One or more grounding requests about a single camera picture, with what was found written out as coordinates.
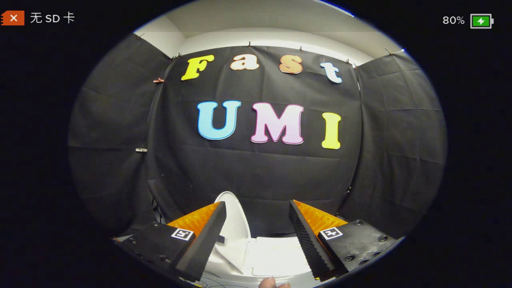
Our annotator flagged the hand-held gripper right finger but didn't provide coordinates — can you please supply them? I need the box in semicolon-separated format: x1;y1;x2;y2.
289;200;398;282

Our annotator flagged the black backdrop cloth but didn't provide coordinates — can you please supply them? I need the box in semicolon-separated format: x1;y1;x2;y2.
68;33;447;240

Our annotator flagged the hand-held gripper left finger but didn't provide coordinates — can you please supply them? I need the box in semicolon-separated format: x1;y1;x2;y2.
114;201;227;283

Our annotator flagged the white toilet seat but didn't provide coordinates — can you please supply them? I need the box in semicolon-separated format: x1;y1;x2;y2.
244;236;314;278

